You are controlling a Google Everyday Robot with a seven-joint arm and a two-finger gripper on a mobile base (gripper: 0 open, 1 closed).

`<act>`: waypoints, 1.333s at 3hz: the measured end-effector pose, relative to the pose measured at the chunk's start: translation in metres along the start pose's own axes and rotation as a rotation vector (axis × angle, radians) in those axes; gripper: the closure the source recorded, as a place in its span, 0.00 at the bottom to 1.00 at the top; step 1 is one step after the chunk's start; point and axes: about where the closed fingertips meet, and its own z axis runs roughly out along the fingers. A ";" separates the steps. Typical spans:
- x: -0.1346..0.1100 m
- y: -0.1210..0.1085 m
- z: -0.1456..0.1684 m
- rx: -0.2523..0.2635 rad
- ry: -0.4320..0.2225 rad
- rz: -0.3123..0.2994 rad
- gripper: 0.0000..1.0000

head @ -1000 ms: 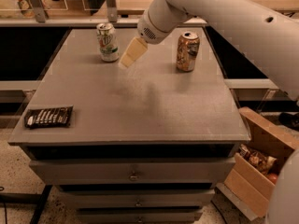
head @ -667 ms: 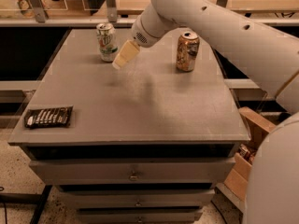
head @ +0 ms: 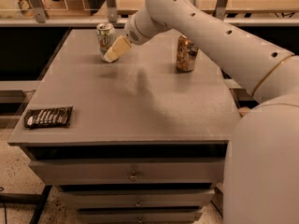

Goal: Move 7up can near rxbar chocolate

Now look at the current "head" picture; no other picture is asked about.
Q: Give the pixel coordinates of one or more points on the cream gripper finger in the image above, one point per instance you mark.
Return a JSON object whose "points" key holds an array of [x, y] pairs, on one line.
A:
{"points": [[120, 46]]}

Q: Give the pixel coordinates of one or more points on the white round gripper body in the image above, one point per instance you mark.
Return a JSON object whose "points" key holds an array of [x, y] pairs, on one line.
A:
{"points": [[135, 32]]}

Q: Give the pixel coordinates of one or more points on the white green 7up can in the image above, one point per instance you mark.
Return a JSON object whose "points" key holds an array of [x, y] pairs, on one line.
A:
{"points": [[105, 36]]}

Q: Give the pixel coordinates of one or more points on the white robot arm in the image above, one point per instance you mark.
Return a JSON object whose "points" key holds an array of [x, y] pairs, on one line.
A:
{"points": [[261, 170]]}

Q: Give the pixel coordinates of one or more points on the gold soda can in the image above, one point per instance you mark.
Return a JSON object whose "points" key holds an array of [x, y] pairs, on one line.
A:
{"points": [[186, 54]]}

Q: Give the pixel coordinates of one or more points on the dark rxbar chocolate wrapper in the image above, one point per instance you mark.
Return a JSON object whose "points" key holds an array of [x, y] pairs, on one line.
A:
{"points": [[48, 117]]}

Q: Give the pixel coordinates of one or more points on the grey drawer cabinet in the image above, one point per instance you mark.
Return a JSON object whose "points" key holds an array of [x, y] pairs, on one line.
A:
{"points": [[136, 114]]}

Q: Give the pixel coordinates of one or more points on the top drawer round knob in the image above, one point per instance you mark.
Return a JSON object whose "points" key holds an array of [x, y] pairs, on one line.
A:
{"points": [[133, 176]]}

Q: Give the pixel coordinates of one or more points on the metal railing frame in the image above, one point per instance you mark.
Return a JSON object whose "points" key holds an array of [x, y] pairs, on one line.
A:
{"points": [[77, 13]]}

